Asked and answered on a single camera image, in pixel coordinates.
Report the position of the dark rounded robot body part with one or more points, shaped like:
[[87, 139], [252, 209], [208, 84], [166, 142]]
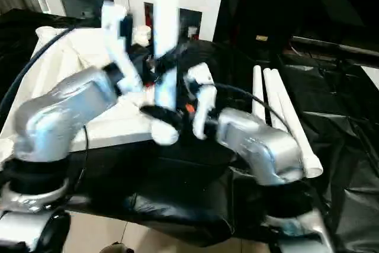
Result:
[[117, 248]]

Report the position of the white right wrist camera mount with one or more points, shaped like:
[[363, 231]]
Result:
[[204, 99]]

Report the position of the black horizontal bar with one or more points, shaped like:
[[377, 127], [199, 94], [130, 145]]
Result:
[[340, 48]]

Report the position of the white flat board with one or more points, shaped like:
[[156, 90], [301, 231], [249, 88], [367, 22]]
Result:
[[373, 76]]

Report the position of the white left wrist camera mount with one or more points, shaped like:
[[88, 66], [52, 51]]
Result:
[[115, 45]]

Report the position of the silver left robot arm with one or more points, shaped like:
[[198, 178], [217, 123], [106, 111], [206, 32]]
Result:
[[74, 99]]

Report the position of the black glossy mat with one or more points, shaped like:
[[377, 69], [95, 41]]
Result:
[[325, 131]]

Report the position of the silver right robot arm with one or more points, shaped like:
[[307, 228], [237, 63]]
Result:
[[260, 137]]

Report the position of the white plastic table leg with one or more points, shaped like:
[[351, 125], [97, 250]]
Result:
[[272, 93], [287, 102], [167, 13], [257, 93]]

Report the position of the small yellow label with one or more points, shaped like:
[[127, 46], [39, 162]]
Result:
[[262, 38]]

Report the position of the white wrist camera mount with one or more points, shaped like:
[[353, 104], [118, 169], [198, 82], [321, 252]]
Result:
[[204, 99], [115, 45]]

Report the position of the white plastic stool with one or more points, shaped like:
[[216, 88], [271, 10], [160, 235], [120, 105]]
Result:
[[118, 134]]

